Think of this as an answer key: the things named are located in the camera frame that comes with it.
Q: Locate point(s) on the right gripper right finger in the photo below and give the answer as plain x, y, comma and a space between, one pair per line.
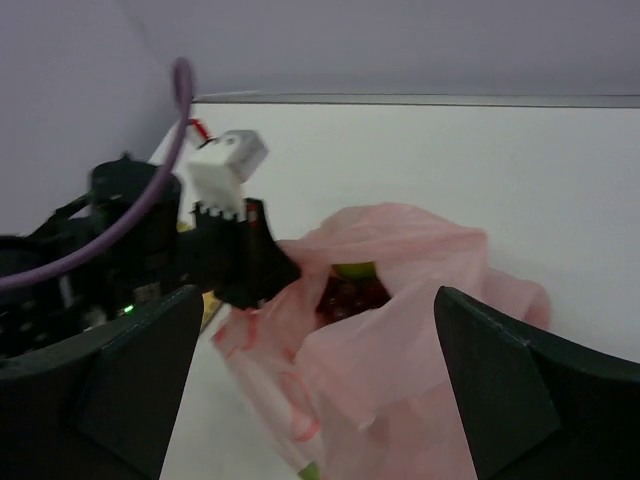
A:
534, 405

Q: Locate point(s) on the green fake fruit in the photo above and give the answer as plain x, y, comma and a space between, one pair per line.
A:
355, 271

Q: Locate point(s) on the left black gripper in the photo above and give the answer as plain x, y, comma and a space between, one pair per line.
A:
241, 261

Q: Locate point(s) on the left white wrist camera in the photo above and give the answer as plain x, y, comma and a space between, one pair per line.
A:
219, 169

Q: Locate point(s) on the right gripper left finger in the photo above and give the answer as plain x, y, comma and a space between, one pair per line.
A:
101, 404

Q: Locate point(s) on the pink plastic bag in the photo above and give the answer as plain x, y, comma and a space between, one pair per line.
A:
369, 397

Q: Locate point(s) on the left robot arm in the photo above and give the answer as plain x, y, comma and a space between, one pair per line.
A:
45, 312

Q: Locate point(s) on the red fake grapes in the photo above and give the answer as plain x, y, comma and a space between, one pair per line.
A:
343, 298

